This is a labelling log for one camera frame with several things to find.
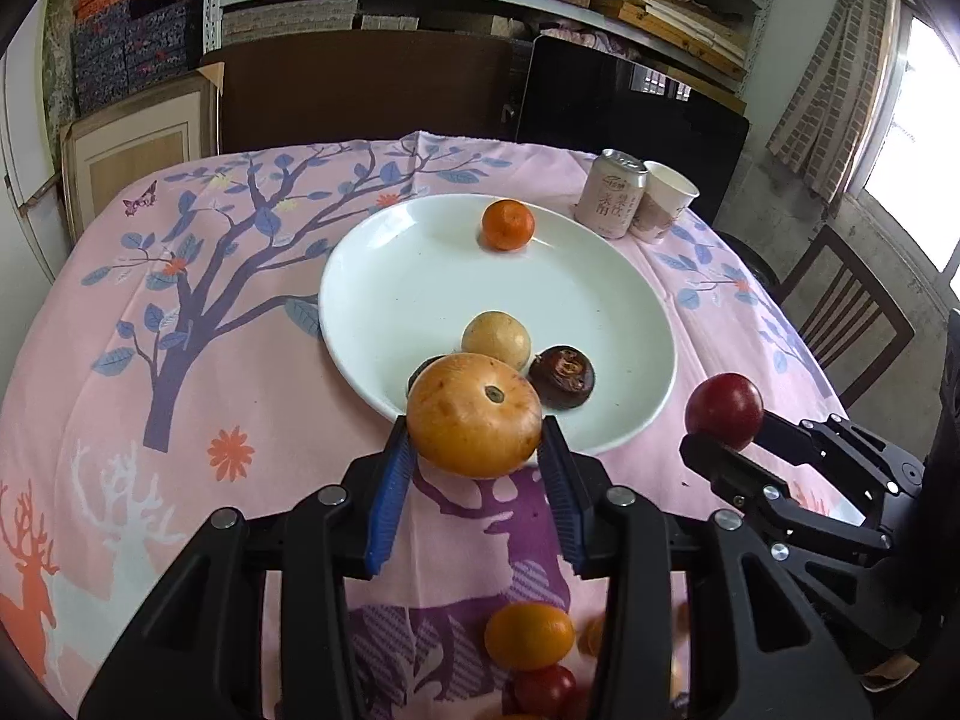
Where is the white paper cup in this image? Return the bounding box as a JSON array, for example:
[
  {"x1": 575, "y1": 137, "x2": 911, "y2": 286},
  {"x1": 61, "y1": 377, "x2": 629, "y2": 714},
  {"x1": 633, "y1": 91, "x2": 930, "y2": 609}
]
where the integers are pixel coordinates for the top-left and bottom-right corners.
[{"x1": 628, "y1": 160, "x2": 700, "y2": 244}]

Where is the dark mangosteen right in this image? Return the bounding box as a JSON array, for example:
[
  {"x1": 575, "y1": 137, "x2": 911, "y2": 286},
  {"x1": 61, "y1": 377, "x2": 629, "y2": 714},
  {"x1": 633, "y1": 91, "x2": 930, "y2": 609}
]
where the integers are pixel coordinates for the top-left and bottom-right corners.
[{"x1": 527, "y1": 344, "x2": 596, "y2": 410}]

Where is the beige round fruit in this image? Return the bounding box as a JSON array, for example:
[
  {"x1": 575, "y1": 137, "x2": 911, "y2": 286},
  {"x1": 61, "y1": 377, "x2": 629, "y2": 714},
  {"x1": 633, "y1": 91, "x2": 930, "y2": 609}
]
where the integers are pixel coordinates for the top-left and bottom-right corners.
[{"x1": 460, "y1": 310, "x2": 532, "y2": 371}]

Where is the dark wooden cabinet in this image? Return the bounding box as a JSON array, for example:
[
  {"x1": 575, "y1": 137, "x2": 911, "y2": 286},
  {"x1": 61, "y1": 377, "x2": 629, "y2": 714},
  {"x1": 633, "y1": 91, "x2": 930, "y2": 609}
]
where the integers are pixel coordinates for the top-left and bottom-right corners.
[{"x1": 202, "y1": 31, "x2": 532, "y2": 153}]

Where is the framed picture board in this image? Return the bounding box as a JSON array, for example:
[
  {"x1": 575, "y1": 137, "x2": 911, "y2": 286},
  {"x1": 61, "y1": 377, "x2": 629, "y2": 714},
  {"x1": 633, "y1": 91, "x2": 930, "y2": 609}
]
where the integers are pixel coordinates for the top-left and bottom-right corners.
[{"x1": 60, "y1": 62, "x2": 224, "y2": 241}]

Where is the yellow orange round fruit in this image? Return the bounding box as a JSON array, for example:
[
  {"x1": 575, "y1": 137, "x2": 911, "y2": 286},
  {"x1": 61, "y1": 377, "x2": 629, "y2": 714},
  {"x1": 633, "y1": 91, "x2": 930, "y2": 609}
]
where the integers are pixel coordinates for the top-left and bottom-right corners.
[{"x1": 578, "y1": 614, "x2": 605, "y2": 658}]

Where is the large textured orange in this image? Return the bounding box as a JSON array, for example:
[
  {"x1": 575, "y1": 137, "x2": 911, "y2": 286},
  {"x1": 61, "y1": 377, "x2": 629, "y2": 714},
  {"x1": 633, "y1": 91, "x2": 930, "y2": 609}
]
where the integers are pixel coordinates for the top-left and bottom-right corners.
[{"x1": 483, "y1": 601, "x2": 576, "y2": 671}]

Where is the small red tomato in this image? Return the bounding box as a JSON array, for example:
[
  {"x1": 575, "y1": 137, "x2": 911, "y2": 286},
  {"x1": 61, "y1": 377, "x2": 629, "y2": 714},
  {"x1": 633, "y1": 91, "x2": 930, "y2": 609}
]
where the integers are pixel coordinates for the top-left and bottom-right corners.
[{"x1": 511, "y1": 665, "x2": 578, "y2": 718}]

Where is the dark red apple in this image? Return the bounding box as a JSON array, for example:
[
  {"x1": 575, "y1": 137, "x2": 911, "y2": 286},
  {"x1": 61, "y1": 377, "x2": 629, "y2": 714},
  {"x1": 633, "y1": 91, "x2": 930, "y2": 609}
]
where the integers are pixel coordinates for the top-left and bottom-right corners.
[{"x1": 685, "y1": 372, "x2": 765, "y2": 450}]

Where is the orange persimmon with stem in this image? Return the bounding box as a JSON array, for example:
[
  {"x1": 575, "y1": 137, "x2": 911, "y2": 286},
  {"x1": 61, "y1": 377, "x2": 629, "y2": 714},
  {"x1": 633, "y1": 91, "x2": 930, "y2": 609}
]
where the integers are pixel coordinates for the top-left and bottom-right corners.
[{"x1": 405, "y1": 353, "x2": 544, "y2": 479}]

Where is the small orange mandarin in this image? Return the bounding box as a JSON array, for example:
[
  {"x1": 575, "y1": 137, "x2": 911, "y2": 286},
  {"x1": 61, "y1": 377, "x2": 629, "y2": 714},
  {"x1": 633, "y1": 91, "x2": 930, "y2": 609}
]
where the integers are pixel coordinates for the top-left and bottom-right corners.
[{"x1": 480, "y1": 199, "x2": 535, "y2": 252}]

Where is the right hand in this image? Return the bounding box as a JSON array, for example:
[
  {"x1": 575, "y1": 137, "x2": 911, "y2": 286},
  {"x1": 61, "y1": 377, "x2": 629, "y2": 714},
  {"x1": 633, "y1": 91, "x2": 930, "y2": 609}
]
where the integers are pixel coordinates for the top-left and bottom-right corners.
[{"x1": 861, "y1": 653, "x2": 919, "y2": 694}]

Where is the white oval plate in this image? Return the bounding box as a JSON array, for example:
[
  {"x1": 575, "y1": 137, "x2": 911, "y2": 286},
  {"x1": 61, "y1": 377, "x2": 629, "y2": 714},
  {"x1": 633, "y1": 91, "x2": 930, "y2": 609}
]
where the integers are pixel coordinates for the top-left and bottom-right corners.
[{"x1": 317, "y1": 193, "x2": 677, "y2": 454}]

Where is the pink drink can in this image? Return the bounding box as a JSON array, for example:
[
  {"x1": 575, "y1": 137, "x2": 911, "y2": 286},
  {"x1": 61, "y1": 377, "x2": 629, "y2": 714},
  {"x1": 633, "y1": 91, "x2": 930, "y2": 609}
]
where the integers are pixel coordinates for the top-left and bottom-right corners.
[{"x1": 574, "y1": 148, "x2": 647, "y2": 241}]

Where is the black monitor screen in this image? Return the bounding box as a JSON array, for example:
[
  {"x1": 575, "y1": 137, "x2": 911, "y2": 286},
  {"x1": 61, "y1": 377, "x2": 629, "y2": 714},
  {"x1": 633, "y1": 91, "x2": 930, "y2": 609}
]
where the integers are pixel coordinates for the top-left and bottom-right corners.
[{"x1": 516, "y1": 36, "x2": 748, "y2": 223}]

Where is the dark wooden chair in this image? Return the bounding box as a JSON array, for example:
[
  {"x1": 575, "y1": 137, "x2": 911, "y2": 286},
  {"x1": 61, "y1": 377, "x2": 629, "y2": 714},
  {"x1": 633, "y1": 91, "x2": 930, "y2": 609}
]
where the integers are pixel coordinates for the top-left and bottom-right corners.
[{"x1": 721, "y1": 224, "x2": 916, "y2": 408}]

